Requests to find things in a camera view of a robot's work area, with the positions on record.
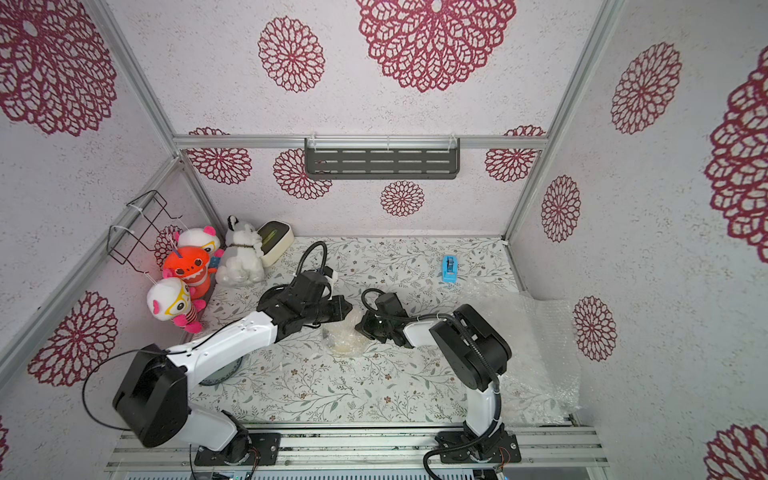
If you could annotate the grey wall shelf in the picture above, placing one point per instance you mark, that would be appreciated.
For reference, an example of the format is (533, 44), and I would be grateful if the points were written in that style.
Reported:
(386, 160)

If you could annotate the white pink plush toy top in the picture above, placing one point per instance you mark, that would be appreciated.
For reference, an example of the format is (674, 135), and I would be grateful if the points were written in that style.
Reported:
(205, 238)

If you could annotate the grey white husky plush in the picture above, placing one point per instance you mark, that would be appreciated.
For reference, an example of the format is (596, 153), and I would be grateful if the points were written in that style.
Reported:
(241, 263)

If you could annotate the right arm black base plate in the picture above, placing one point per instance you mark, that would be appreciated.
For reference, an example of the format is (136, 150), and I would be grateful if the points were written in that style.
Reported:
(465, 447)

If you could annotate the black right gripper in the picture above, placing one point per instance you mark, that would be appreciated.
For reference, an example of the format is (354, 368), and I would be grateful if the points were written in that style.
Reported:
(372, 325)

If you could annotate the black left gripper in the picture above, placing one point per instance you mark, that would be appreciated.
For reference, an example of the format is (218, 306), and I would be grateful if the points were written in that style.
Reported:
(339, 302)

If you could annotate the floral table mat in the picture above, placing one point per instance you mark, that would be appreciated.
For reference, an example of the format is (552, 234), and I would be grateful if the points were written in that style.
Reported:
(292, 380)

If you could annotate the blue tape dispenser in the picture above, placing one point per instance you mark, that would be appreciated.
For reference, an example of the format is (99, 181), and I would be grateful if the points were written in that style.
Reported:
(449, 269)

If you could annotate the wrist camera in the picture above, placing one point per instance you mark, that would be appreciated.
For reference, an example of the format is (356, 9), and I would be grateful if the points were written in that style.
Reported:
(389, 304)
(316, 283)

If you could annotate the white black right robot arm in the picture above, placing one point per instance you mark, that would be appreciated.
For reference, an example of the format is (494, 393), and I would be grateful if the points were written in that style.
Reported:
(476, 352)

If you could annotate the black wire basket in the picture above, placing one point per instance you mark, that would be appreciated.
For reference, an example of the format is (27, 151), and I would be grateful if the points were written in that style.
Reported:
(149, 236)

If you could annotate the clear bubble wrap sheet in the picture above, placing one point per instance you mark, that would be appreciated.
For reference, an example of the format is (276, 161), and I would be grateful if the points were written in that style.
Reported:
(540, 386)

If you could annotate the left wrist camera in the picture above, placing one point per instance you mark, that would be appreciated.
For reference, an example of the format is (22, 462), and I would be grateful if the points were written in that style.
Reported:
(316, 283)

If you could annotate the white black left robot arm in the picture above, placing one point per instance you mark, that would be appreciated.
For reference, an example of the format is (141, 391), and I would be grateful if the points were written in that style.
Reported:
(153, 396)

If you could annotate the orange red plush toy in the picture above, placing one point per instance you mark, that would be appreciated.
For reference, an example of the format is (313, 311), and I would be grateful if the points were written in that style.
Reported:
(190, 264)

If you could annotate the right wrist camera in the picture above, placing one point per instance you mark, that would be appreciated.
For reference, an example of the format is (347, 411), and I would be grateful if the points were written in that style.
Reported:
(389, 304)

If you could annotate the blue patterned green plate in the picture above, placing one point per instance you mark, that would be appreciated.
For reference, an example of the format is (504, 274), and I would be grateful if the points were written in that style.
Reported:
(222, 372)

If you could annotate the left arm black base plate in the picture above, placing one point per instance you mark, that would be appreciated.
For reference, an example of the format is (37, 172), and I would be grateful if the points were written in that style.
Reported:
(252, 448)

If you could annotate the white plush with yellow glasses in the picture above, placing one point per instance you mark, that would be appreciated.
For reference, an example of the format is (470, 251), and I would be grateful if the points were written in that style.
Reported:
(170, 300)

